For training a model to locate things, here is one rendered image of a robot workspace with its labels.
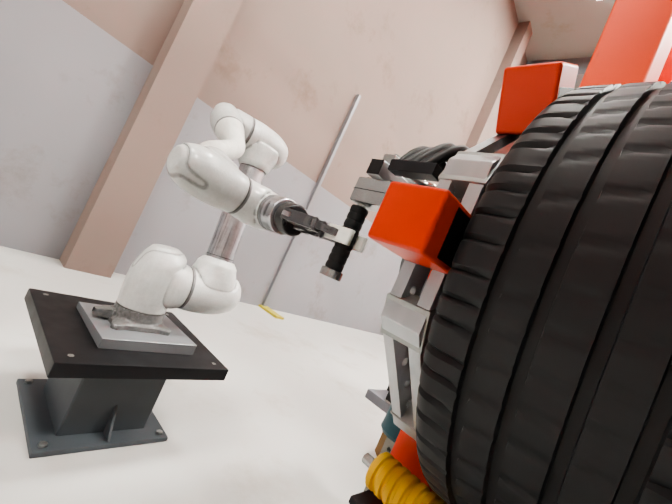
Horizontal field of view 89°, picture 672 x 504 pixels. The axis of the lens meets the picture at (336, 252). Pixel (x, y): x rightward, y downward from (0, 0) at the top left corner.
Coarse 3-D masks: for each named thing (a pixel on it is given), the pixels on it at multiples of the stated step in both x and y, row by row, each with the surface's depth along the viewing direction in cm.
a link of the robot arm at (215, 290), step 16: (256, 128) 127; (256, 144) 128; (272, 144) 132; (240, 160) 131; (256, 160) 129; (272, 160) 133; (256, 176) 131; (224, 224) 127; (240, 224) 130; (224, 240) 127; (208, 256) 126; (224, 256) 127; (208, 272) 122; (224, 272) 125; (192, 288) 118; (208, 288) 122; (224, 288) 126; (240, 288) 134; (192, 304) 120; (208, 304) 123; (224, 304) 127
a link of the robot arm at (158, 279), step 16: (144, 256) 110; (160, 256) 110; (176, 256) 114; (128, 272) 110; (144, 272) 108; (160, 272) 110; (176, 272) 113; (192, 272) 120; (128, 288) 108; (144, 288) 108; (160, 288) 110; (176, 288) 114; (128, 304) 108; (144, 304) 109; (160, 304) 112; (176, 304) 116
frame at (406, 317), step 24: (480, 144) 49; (504, 144) 51; (456, 168) 44; (480, 168) 42; (456, 192) 45; (480, 192) 41; (408, 264) 44; (408, 288) 44; (432, 288) 41; (384, 312) 44; (408, 312) 42; (432, 312) 40; (384, 336) 46; (408, 336) 42; (408, 360) 49; (408, 384) 51; (408, 408) 52; (408, 432) 52
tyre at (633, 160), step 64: (576, 128) 34; (640, 128) 30; (512, 192) 33; (576, 192) 29; (640, 192) 27; (512, 256) 31; (576, 256) 27; (640, 256) 25; (448, 320) 34; (512, 320) 29; (576, 320) 26; (640, 320) 24; (448, 384) 34; (512, 384) 30; (576, 384) 26; (640, 384) 23; (448, 448) 35; (512, 448) 30; (576, 448) 26; (640, 448) 24
